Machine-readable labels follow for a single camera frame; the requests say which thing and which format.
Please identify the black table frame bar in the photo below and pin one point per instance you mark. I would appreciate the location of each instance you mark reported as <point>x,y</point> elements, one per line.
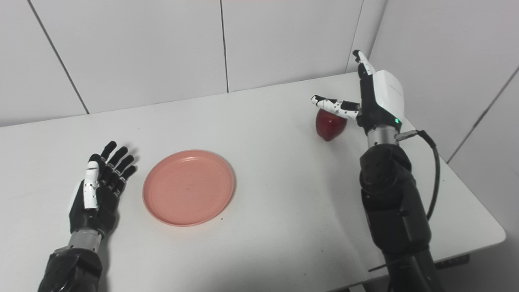
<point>454,261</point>

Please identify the pink round plate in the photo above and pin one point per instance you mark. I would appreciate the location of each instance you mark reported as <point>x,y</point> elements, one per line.
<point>188,187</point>

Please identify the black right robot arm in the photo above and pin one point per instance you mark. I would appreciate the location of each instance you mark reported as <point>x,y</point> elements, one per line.
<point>393,202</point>

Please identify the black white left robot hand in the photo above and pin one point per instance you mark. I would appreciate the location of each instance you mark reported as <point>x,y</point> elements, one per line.
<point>101,211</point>

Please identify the red apple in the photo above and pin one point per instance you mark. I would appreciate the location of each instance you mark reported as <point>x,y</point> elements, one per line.
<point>330,127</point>

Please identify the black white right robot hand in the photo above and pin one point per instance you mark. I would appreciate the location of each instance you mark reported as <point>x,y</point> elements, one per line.
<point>381,101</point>

